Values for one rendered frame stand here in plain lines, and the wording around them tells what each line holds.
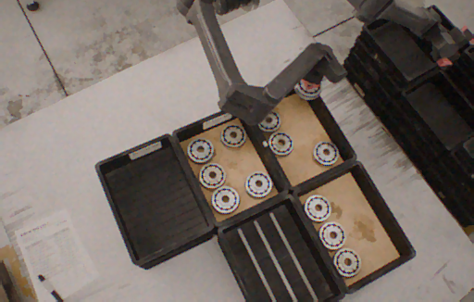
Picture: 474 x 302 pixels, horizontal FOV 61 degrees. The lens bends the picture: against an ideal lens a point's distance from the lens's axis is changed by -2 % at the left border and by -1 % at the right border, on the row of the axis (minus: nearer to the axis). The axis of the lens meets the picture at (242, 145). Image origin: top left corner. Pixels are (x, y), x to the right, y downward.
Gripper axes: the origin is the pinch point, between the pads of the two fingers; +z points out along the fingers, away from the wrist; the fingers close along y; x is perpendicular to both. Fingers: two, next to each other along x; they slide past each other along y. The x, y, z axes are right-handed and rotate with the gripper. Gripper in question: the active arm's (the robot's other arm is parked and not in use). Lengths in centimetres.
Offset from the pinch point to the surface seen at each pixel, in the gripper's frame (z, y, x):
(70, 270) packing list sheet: 37, -97, 51
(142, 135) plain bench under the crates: 37, -36, 55
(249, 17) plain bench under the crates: 35, 43, 42
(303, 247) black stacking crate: 23, -51, -24
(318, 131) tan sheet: 22.5, -4.8, -11.7
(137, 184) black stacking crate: 24, -58, 42
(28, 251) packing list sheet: 37, -98, 69
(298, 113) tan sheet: 22.6, -1.4, -1.0
